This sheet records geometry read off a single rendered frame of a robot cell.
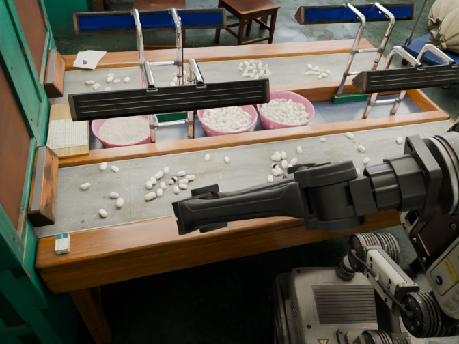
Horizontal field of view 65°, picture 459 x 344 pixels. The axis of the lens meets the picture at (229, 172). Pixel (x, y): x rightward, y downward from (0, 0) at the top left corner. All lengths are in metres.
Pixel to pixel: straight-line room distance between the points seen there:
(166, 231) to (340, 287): 0.71
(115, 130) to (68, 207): 0.43
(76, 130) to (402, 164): 1.26
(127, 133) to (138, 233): 0.53
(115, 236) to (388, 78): 1.08
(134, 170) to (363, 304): 0.99
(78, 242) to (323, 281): 0.90
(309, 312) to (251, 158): 0.61
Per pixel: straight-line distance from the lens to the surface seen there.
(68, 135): 1.55
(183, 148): 1.45
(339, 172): 0.58
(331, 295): 1.49
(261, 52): 2.14
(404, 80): 1.51
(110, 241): 1.19
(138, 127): 1.61
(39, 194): 1.24
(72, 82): 1.92
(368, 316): 1.50
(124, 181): 1.38
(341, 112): 1.96
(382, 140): 1.75
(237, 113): 1.68
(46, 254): 1.22
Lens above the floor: 1.74
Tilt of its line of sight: 46 degrees down
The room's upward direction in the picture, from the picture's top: 7 degrees clockwise
